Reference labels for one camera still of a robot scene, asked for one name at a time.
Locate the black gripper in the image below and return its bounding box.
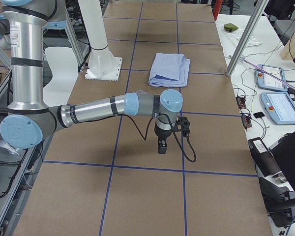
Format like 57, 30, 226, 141
154, 117, 190, 154

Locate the light blue striped shirt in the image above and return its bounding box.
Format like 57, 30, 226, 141
148, 53, 191, 88

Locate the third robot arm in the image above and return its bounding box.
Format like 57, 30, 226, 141
0, 13, 10, 49

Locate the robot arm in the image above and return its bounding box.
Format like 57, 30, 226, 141
0, 0, 190, 154

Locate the black device with label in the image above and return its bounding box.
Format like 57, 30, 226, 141
247, 137, 281, 177

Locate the upper teach pendant tablet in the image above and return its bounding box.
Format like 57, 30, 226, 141
255, 64, 288, 92

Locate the teach pendant tablet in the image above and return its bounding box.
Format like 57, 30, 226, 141
261, 92, 295, 125
255, 64, 288, 92

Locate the lower teach pendant tablet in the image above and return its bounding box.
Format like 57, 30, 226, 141
261, 92, 295, 125

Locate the black monitor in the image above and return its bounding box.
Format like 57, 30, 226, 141
271, 132, 295, 191

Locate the clear plastic bag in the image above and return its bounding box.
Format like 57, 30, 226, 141
225, 30, 263, 47

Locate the green fabric pouch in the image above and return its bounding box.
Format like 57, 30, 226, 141
223, 23, 238, 32

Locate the white power strip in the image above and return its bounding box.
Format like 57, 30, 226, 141
0, 140, 19, 155

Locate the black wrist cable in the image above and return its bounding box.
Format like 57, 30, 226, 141
124, 112, 197, 163

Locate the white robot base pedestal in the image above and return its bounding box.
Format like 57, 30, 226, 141
78, 0, 122, 81

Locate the aluminium frame post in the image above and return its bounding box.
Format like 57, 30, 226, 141
226, 0, 269, 77

